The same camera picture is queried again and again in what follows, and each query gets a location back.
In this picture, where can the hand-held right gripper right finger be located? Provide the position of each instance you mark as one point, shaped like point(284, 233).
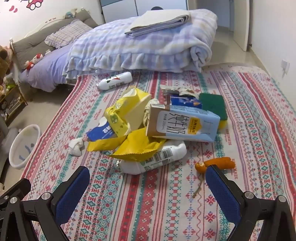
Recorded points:
point(223, 192)

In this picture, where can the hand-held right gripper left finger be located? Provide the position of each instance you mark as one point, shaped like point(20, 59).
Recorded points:
point(71, 192)

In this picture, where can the thin brown stem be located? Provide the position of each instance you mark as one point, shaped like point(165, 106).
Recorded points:
point(198, 186)

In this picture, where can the orange carrot toy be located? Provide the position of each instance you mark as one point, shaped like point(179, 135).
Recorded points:
point(222, 163)

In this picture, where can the white tissue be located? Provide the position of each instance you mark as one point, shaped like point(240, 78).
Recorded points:
point(76, 146)

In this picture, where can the white plastic basket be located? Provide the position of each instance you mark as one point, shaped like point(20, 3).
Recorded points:
point(20, 150)

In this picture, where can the blue and white pouch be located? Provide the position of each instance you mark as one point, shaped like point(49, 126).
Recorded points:
point(101, 131)

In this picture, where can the white bottle with barcode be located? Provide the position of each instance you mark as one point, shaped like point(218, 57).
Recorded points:
point(157, 160)

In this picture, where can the yellow snack wrapper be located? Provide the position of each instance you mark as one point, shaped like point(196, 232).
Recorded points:
point(134, 148)

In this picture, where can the blue and white milk carton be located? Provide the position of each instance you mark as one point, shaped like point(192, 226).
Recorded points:
point(180, 122)

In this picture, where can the dark blue cardboard box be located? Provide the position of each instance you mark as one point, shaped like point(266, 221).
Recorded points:
point(185, 102)

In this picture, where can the yellow tissue packet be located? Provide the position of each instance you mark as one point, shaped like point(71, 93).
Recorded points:
point(134, 109)

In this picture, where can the printed wrapper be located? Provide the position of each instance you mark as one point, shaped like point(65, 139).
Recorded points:
point(182, 90)

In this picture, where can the white bottle with green label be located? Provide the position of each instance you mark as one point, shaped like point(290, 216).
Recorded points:
point(115, 80)

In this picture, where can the patterned striped floor mat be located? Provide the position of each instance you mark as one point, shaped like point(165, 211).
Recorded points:
point(143, 208)

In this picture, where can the green and yellow sponge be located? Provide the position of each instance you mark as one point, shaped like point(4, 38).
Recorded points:
point(212, 104)

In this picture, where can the shelf of small toys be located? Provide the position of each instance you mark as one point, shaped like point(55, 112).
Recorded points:
point(11, 102)

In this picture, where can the bed with purple sheet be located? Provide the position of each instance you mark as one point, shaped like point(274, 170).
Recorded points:
point(50, 67)

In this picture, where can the red and white plush toy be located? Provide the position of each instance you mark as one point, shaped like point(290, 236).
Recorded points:
point(34, 60)

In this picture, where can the brown teddy bear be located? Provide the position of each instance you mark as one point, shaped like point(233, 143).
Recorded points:
point(3, 58)

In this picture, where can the grey headboard cushion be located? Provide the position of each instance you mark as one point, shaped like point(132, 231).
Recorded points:
point(30, 44)

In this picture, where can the plaid pillow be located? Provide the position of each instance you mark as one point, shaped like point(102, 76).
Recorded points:
point(67, 32)

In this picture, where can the blue plaid folded quilt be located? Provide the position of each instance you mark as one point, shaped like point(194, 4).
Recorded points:
point(138, 46)

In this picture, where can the white door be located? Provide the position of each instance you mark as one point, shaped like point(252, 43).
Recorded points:
point(241, 23)

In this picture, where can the small pale plush toy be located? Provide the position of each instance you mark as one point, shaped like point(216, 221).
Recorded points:
point(70, 14)

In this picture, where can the folded grey white sheet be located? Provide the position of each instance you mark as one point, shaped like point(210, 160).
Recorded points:
point(159, 22)

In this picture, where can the blue and white wardrobe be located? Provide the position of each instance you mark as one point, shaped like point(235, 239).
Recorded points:
point(120, 9)

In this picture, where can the dark object behind quilt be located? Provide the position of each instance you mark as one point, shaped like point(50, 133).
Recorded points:
point(156, 8)

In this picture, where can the white wall socket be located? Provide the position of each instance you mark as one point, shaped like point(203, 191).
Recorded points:
point(285, 65)

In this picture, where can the pink wall stickers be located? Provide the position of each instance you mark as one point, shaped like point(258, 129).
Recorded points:
point(34, 3)

